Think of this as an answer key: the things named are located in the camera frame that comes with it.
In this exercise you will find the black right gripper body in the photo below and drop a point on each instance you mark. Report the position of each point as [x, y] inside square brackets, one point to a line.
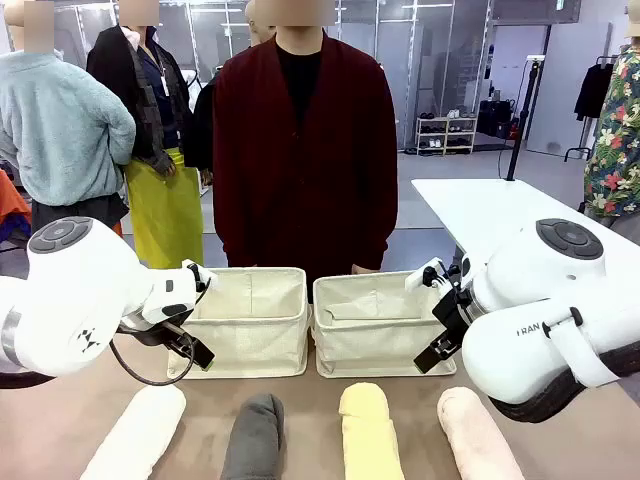
[452, 310]

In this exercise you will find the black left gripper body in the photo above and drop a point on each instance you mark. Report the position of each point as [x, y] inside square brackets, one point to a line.
[150, 330]

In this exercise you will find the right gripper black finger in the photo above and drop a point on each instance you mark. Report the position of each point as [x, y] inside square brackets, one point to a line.
[449, 345]
[427, 359]

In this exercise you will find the pink towel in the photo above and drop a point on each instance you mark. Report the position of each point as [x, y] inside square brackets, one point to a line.
[475, 435]

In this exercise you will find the yellow towel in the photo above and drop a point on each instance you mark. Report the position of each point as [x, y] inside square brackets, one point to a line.
[367, 430]

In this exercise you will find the white towel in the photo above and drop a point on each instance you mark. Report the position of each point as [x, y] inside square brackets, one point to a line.
[140, 430]

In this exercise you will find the grey towel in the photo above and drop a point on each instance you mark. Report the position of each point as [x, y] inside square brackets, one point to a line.
[255, 435]

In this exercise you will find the person's right forearm maroon sleeve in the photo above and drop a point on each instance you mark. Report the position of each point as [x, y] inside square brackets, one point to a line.
[225, 210]

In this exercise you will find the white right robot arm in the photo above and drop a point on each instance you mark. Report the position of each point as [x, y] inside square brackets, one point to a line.
[530, 290]

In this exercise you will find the person's left forearm maroon sleeve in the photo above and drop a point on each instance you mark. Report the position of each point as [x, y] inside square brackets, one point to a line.
[382, 220]

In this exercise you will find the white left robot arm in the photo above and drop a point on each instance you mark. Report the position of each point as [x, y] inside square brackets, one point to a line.
[75, 300]

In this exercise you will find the person's left hand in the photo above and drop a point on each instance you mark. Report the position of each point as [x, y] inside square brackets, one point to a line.
[362, 269]

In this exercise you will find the cream fabric basket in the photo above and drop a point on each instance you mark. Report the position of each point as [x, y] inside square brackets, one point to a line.
[370, 345]
[250, 340]

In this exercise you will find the white table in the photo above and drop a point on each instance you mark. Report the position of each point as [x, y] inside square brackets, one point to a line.
[480, 205]

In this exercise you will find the mannequin black coat yellow skirt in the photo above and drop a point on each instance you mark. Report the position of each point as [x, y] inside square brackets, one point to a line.
[160, 210]

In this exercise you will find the white shoe rack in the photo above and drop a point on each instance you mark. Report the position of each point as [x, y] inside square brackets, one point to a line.
[447, 135]

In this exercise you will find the orange cloth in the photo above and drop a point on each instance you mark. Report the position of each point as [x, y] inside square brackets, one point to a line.
[12, 205]

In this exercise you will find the black bags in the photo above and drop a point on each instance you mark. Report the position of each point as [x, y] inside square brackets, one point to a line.
[495, 117]

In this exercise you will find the person in maroon cardigan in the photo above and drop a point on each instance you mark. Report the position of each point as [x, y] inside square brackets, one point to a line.
[305, 175]

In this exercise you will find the black tripod stand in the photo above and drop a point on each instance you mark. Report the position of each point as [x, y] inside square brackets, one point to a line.
[522, 120]

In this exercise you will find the black clothes rack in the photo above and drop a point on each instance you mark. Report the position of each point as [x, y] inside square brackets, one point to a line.
[580, 147]

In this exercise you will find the bald mannequin in black clothes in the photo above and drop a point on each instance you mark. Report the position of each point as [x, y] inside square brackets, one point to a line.
[202, 125]

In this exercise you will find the mannequin in light blue fleece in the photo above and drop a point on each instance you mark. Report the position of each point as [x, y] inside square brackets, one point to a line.
[60, 125]

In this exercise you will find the mannequin in floral shirt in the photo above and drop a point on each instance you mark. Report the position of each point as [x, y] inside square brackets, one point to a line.
[615, 150]

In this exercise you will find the black hanging garment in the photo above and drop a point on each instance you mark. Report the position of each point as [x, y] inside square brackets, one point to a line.
[592, 92]

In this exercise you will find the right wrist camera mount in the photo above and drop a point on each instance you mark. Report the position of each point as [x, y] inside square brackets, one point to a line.
[417, 277]

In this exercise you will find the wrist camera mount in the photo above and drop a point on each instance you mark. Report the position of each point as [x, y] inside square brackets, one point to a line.
[197, 274]
[417, 277]

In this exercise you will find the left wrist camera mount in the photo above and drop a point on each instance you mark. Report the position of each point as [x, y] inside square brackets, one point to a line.
[197, 274]

